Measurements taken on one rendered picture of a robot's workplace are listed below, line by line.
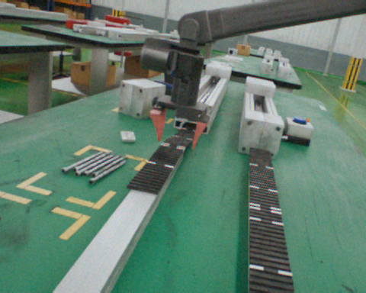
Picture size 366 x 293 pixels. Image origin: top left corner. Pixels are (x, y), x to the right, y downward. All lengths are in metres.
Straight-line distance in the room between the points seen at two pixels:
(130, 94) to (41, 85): 1.61
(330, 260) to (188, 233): 0.21
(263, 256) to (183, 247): 0.11
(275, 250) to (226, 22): 0.41
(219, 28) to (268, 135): 0.30
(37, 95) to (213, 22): 2.04
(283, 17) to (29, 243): 0.53
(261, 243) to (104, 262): 0.19
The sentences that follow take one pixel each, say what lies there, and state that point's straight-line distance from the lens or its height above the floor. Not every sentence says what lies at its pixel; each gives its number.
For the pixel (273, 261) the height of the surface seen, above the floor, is 0.81.
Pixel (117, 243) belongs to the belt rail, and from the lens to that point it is 0.40.
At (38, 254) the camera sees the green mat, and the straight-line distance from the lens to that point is 0.44.
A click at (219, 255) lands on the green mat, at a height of 0.78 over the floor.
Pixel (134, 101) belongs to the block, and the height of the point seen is 0.83.
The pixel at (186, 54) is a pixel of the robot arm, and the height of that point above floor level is 1.01.
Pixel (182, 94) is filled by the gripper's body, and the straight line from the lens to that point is 0.64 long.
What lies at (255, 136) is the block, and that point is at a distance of 0.77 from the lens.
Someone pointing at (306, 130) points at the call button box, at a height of 0.83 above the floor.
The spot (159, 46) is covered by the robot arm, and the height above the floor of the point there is 1.01.
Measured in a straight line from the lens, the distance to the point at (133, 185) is 0.50.
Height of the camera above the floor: 1.06
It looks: 17 degrees down
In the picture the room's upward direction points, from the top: 11 degrees clockwise
